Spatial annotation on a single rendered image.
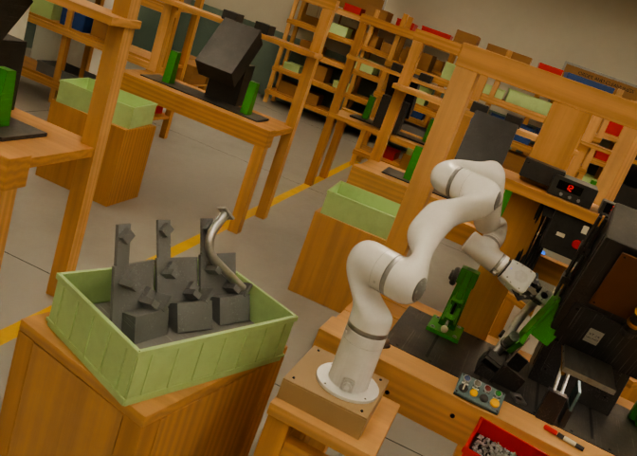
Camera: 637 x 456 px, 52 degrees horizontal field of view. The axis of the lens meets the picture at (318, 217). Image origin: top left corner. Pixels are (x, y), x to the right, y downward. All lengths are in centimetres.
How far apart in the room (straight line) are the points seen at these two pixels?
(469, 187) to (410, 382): 68
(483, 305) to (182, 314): 125
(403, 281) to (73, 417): 99
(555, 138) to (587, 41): 973
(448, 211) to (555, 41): 1045
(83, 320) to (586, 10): 1114
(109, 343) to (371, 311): 70
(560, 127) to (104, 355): 175
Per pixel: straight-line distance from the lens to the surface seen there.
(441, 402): 222
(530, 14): 1227
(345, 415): 186
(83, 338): 192
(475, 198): 192
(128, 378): 177
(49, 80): 780
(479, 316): 273
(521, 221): 262
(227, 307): 217
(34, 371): 209
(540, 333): 235
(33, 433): 217
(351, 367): 186
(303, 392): 187
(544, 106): 918
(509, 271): 239
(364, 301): 181
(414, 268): 174
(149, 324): 197
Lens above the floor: 187
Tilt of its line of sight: 17 degrees down
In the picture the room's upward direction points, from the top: 20 degrees clockwise
